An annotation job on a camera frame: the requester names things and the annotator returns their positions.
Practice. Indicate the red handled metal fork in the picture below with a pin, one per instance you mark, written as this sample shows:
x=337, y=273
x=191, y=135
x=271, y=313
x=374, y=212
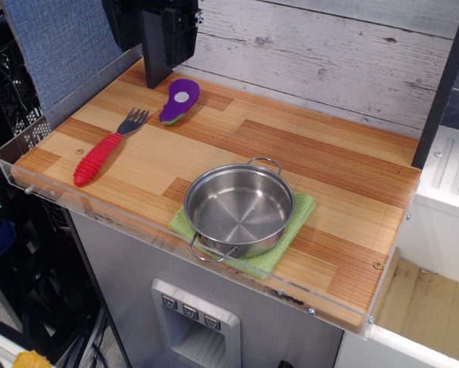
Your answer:
x=91, y=164

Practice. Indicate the toy fridge water dispenser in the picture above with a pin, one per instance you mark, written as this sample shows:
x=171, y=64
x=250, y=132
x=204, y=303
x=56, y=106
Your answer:
x=197, y=332

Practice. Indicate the clear acrylic guard rail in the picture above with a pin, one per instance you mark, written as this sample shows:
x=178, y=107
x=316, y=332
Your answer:
x=360, y=177

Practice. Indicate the white toy sink unit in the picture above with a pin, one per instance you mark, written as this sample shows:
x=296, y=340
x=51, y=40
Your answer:
x=416, y=315

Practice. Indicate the stainless steel pot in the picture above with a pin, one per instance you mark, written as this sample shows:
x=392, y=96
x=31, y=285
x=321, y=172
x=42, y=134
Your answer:
x=238, y=210

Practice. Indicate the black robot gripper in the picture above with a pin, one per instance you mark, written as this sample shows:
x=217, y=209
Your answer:
x=179, y=25

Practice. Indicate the dark post right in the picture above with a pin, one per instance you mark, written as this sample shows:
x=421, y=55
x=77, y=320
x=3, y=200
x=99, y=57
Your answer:
x=439, y=103

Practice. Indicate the dark grey post left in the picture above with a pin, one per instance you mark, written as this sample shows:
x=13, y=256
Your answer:
x=154, y=53

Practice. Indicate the blue fabric panel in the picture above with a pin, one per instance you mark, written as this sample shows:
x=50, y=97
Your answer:
x=68, y=48

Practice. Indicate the green cloth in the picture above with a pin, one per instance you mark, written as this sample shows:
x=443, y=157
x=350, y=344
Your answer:
x=262, y=265

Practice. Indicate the black plastic crate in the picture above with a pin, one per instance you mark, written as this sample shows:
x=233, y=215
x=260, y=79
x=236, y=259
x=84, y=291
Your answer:
x=20, y=109

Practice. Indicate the purple toy eggplant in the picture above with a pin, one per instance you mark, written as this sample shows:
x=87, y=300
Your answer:
x=183, y=93

